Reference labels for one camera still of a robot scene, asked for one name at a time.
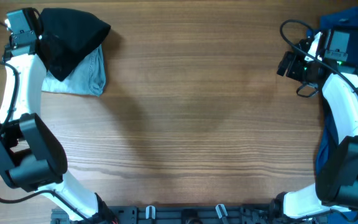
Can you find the black shorts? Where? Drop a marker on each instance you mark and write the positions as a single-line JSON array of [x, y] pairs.
[[71, 35]]

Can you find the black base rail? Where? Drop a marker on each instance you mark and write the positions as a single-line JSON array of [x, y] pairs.
[[218, 214]]

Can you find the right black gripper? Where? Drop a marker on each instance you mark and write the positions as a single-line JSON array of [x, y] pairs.
[[296, 60]]

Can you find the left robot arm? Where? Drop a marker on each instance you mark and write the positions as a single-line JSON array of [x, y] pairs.
[[32, 160]]

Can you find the blue garment pile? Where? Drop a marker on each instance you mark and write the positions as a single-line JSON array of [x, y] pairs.
[[332, 60]]

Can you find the folded light blue jeans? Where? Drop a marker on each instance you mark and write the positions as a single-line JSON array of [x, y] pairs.
[[88, 78]]

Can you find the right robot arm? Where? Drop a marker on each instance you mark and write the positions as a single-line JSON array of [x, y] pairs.
[[327, 62]]

